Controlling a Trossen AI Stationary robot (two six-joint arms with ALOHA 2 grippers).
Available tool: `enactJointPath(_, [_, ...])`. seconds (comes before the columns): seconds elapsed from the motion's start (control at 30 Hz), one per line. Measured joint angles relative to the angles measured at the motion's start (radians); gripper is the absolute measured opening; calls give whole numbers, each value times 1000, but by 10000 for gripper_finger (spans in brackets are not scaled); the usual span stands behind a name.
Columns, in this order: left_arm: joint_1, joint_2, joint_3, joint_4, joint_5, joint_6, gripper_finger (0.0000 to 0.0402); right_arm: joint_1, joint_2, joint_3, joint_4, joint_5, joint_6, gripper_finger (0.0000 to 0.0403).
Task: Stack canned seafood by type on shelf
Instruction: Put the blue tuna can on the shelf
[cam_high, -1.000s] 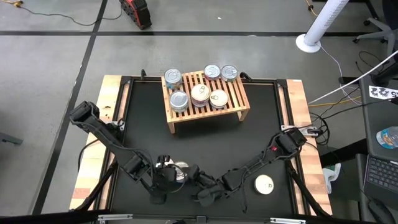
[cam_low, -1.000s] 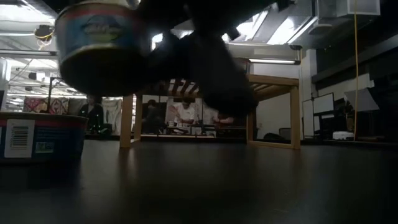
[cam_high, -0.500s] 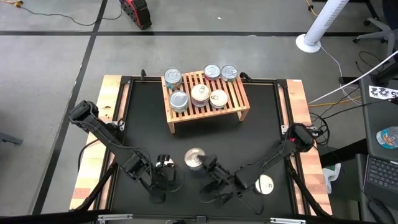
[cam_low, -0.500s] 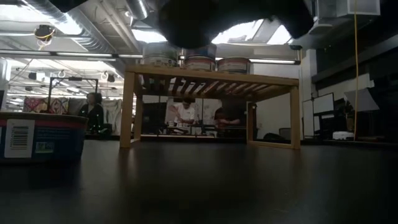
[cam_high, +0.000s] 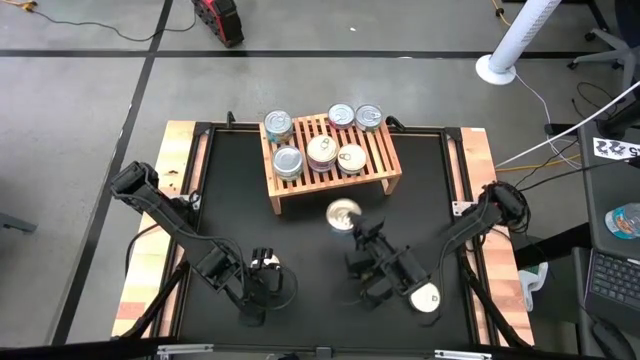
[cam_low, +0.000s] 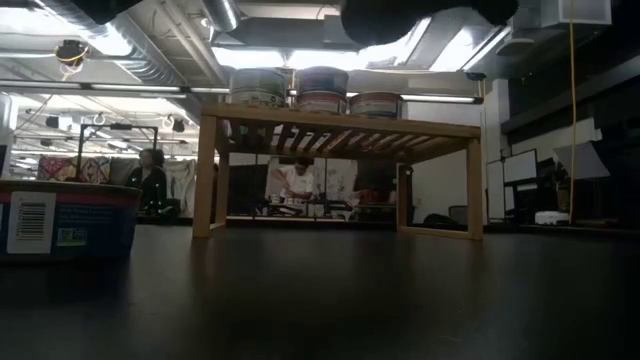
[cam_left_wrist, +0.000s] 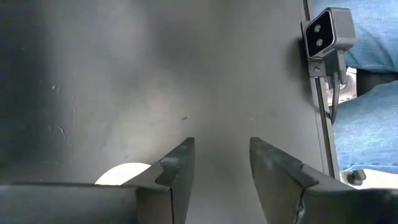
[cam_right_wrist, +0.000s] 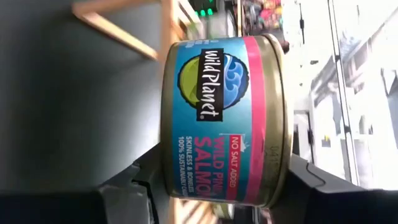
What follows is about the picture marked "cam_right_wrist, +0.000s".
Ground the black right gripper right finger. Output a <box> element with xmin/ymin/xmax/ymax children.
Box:
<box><xmin>270</xmin><ymin>154</ymin><xmax>368</xmax><ymax>224</ymax></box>

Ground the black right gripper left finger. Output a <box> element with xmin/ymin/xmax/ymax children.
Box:
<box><xmin>98</xmin><ymin>144</ymin><xmax>170</xmax><ymax>224</ymax></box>

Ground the gold salmon can blue label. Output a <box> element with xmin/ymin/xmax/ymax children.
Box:
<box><xmin>159</xmin><ymin>33</ymin><xmax>295</xmax><ymax>208</ymax></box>

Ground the wooden slatted shelf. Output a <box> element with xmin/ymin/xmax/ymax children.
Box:
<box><xmin>70</xmin><ymin>0</ymin><xmax>220</xmax><ymax>224</ymax></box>

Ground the colourful patterned panel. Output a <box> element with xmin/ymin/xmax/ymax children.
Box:
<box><xmin>242</xmin><ymin>0</ymin><xmax>284</xmax><ymax>37</ymax></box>

